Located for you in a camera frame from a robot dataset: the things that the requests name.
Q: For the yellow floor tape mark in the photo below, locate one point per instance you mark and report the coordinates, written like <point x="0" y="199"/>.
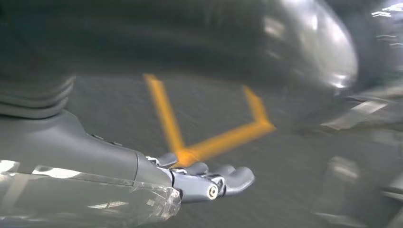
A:
<point x="171" y="126"/>

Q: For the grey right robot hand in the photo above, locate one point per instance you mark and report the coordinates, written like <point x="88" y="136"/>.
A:
<point x="78" y="163"/>

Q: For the silver black robot body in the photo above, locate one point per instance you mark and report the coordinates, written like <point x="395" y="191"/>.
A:
<point x="314" y="47"/>

